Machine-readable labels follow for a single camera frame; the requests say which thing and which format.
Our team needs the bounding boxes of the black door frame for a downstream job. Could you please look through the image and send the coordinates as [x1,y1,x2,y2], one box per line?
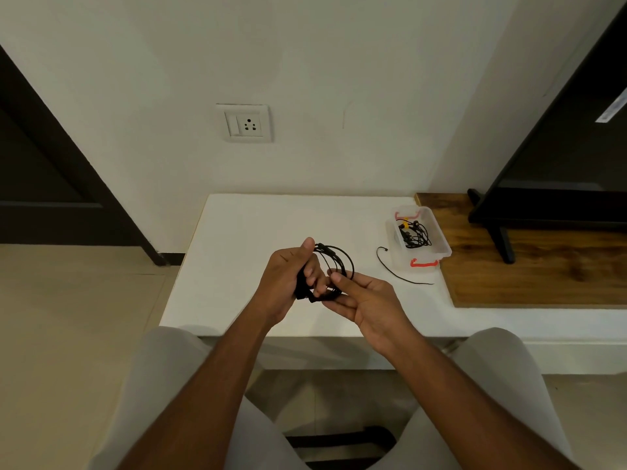
[0,46,186,268]

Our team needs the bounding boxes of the clear box with red clips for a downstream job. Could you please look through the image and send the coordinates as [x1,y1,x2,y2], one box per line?
[385,205,453,271]

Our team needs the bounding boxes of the black stool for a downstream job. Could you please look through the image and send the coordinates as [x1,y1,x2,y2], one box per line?
[285,425,398,465]

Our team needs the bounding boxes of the person's right hand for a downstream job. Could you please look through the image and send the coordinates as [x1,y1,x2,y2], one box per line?
[321,270,418,356]

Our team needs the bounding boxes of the person's left hand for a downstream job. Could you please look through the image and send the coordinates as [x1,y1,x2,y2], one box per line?
[250,237,328,328]

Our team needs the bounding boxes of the black earphones with yellow tie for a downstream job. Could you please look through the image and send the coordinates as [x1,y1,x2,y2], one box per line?
[395,217,434,249]

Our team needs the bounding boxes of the dark brown door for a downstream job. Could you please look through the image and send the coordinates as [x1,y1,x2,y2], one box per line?
[0,104,148,246]

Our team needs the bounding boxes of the wooden cabinet top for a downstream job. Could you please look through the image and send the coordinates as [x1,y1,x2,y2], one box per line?
[415,192,627,309]

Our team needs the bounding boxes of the white wall socket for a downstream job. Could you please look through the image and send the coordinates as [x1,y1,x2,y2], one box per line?
[215,103,273,144]

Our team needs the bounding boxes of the black television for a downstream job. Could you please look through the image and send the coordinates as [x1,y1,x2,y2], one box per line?
[466,2,627,265]

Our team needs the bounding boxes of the short black cable tie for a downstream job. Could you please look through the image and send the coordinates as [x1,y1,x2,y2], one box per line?
[376,247,436,286]

